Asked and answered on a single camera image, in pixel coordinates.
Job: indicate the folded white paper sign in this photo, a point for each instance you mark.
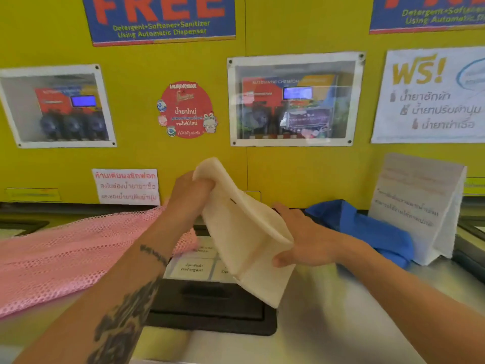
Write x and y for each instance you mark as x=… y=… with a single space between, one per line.
x=416 y=197

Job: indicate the white poster with yellow letters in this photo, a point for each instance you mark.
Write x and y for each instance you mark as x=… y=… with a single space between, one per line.
x=428 y=94

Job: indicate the white framed dispenser window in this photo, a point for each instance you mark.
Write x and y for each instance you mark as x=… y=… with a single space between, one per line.
x=295 y=100
x=57 y=106

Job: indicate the cream cloth bag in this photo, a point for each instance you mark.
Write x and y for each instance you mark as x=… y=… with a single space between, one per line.
x=246 y=231

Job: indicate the person's left forearm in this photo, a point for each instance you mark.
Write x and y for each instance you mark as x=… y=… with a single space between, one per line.
x=113 y=299

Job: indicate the white notice with red letters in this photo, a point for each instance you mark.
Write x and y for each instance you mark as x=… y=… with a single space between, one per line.
x=125 y=187

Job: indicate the person's right forearm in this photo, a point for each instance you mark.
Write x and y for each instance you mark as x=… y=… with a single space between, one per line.
x=416 y=310

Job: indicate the stainless steel washing machine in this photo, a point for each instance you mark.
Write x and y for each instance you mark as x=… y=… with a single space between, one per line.
x=475 y=208
x=22 y=337
x=341 y=318

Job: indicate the pink mesh laundry bag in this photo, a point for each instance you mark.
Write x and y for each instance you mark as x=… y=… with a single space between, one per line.
x=57 y=257

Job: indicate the blue poster with red letters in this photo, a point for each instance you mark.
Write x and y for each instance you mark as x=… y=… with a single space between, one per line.
x=428 y=13
x=159 y=18

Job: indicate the person's right hand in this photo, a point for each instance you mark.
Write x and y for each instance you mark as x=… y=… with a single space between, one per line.
x=318 y=242

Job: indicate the round red sticker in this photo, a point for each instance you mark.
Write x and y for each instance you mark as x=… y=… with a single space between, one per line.
x=186 y=109

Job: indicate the small yellow warning label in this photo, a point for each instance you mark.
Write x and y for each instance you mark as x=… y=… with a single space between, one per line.
x=475 y=186
x=253 y=196
x=33 y=195

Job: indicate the blue cloth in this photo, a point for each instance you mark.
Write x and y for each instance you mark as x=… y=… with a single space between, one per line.
x=371 y=231

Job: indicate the person's left hand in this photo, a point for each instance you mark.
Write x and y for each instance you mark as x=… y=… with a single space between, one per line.
x=187 y=204

